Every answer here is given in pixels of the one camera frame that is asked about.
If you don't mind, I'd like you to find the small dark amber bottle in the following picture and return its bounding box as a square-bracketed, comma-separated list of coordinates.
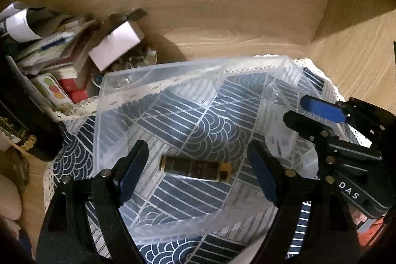
[158, 155, 232, 182]

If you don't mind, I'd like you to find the person's hand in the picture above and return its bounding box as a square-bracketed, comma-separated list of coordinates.
[349, 205, 368, 225]

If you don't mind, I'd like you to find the pink insulated jug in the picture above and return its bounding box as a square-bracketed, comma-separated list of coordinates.
[0, 174, 22, 220]

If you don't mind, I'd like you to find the blue white patterned cloth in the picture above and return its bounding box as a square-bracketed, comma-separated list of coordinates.
[43, 57, 372, 264]

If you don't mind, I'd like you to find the clear plastic storage box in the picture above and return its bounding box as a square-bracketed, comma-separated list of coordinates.
[93, 55, 338, 246]

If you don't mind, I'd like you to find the dark wine bottle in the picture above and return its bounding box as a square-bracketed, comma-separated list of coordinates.
[1, 57, 63, 162]

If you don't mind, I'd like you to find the stack of papers and books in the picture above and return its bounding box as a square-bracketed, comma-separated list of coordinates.
[1, 1, 99, 112]

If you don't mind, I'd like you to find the white small carton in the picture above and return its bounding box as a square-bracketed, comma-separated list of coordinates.
[89, 21, 144, 71]

